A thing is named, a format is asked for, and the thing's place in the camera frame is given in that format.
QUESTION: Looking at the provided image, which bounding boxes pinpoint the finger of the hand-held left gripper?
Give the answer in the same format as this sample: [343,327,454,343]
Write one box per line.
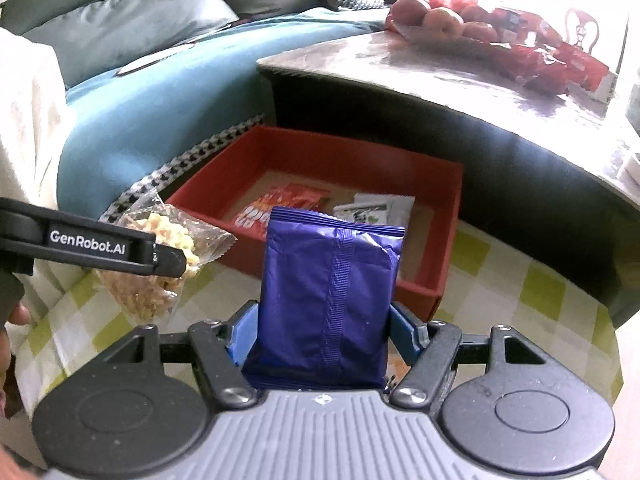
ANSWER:
[152,244,187,279]

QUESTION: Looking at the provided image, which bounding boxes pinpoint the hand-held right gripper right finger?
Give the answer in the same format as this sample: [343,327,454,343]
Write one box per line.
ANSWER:
[388,302,549,409]

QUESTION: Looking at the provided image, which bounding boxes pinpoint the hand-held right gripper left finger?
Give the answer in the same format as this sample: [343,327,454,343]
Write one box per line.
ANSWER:
[97,301,262,409]

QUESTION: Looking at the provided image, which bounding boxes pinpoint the clear packet of crispy snacks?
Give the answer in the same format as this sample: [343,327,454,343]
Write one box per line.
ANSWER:
[92,191,237,324]

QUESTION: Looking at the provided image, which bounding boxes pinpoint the purple snack packet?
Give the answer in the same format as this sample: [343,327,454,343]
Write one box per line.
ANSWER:
[241,206,407,392]

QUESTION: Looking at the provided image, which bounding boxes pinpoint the small red snack packet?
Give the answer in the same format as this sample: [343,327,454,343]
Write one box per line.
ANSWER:
[231,184,332,239]

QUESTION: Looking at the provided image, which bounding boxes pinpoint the black and white snack packet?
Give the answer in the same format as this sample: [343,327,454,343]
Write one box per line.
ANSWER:
[331,191,417,227]

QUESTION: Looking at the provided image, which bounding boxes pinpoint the red rectangular box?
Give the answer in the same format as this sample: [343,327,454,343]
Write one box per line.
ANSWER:
[167,125,464,317]

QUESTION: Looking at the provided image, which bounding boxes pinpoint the person's left hand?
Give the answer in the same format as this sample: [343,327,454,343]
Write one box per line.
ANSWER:
[7,301,32,328]

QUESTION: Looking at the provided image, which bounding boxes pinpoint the cream knit blanket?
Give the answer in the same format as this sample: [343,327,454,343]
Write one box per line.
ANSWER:
[0,27,101,311]

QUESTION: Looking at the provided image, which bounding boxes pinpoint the green and white checked tablecloth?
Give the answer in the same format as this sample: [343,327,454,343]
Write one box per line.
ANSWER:
[10,220,626,411]

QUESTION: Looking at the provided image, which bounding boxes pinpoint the teal cushion houndstooth trim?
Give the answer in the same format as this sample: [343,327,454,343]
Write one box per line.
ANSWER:
[57,7,392,222]

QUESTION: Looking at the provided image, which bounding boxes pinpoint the dark coffee table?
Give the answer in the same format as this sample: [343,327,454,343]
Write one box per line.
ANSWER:
[256,30,640,322]

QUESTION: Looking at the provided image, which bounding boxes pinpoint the small white container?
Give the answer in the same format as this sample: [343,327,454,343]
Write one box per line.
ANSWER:
[617,150,640,184]

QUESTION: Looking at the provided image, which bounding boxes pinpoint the red bag with fruit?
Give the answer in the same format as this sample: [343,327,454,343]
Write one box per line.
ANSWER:
[510,37,617,106]

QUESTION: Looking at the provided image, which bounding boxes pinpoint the red plastic bag of apples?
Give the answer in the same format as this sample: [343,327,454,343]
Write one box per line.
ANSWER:
[384,0,567,69]

